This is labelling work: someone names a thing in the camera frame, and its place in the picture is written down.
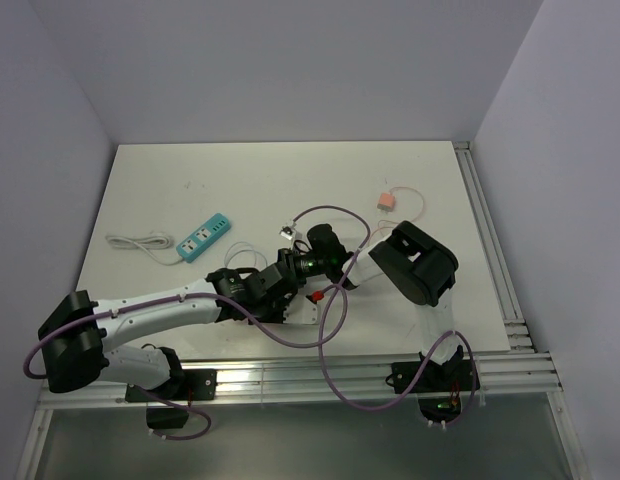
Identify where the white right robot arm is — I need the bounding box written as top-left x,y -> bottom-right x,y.
278,221 -> 460,390

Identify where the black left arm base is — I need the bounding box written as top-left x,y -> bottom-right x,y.
124,369 -> 217,437

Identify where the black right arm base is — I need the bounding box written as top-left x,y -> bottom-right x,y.
385,345 -> 481,422

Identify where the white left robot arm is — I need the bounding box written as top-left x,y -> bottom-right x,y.
39,261 -> 306,399

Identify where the orange charger plug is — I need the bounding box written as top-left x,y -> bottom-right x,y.
377,192 -> 396,212

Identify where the teal power strip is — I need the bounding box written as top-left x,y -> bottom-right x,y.
176,213 -> 231,264

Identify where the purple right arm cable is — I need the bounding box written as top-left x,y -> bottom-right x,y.
292,204 -> 479,426

